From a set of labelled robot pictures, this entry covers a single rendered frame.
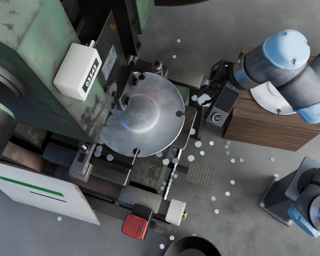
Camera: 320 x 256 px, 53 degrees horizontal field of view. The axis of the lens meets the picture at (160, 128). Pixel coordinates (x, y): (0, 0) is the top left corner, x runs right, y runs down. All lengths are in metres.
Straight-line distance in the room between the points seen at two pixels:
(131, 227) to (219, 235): 0.83
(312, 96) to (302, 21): 1.64
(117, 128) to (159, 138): 0.14
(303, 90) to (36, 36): 0.48
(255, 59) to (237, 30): 1.49
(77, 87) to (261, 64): 0.37
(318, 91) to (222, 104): 0.21
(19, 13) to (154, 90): 0.70
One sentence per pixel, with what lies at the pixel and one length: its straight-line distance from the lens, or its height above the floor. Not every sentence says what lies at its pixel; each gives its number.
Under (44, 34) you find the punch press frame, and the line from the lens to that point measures 0.44.
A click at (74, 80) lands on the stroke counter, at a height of 1.34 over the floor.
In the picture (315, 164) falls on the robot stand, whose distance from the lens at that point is 1.42.
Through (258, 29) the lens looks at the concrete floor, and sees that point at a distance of 2.19.
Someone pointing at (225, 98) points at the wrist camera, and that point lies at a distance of 0.77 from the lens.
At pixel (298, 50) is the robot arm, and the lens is 0.66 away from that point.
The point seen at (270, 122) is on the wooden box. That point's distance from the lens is 1.53.
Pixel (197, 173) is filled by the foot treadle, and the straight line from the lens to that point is 1.60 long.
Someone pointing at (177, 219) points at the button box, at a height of 0.63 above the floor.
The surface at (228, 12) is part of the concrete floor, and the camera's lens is 2.24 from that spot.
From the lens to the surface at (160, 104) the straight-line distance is 1.03.
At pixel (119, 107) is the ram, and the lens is 0.89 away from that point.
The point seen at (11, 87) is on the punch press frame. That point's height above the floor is 1.33.
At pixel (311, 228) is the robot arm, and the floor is 0.67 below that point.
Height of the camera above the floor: 1.73
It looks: 71 degrees down
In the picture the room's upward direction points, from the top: 9 degrees counter-clockwise
